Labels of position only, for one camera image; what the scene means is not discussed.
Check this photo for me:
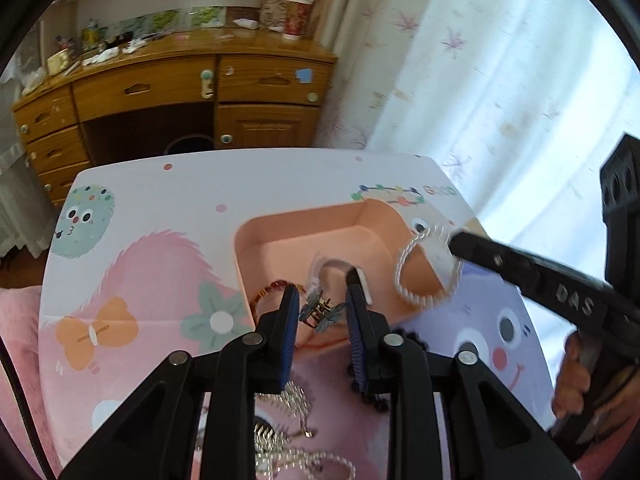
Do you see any black round stool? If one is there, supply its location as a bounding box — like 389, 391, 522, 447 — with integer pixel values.
164, 134, 217, 157

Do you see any green picture strip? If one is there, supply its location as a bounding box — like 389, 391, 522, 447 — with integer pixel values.
111, 6, 224, 35

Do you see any brown beaded bracelet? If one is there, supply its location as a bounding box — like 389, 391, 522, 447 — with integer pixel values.
249, 280, 351, 352

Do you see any black beaded bracelet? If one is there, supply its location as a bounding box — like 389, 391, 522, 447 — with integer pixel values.
346, 327, 432, 414

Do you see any silver hair comb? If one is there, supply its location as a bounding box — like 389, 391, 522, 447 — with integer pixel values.
255, 419, 319, 457

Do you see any white pearl bracelet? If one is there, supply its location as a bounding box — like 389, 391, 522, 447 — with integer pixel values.
395, 222, 463, 307

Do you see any wooden desk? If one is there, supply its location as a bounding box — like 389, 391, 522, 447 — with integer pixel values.
12, 35, 337, 207

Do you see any peach plastic tray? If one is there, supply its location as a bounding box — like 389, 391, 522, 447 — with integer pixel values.
232, 199, 463, 357

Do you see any pink fluffy blanket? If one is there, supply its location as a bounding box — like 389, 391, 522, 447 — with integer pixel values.
0, 284, 63, 480

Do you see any black cable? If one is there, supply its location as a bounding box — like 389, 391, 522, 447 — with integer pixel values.
0, 335, 47, 480

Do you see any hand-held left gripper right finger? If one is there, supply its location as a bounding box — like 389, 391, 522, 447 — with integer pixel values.
346, 267, 581, 480

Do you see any white floral curtain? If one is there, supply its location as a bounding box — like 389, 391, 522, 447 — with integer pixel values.
310, 0, 640, 411

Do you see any clear beaded bracelet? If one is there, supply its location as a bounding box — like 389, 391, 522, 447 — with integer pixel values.
310, 255, 375, 307

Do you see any red paper cup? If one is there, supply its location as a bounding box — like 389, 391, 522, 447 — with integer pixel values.
283, 0, 314, 42

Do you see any person's right hand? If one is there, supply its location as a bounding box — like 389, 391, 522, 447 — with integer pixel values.
551, 332, 597, 420

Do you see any patterned cardboard box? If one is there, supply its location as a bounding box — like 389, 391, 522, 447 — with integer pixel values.
259, 0, 292, 32

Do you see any silver beaded chain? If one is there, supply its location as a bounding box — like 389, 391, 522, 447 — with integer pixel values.
254, 380, 358, 480

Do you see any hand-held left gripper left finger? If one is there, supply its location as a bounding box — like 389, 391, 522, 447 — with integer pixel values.
59, 286, 301, 480

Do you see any blue butterfly hair clip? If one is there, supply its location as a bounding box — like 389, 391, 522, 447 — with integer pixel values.
298, 290, 347, 334

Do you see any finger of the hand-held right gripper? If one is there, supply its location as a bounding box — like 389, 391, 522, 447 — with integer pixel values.
450, 231, 614, 331

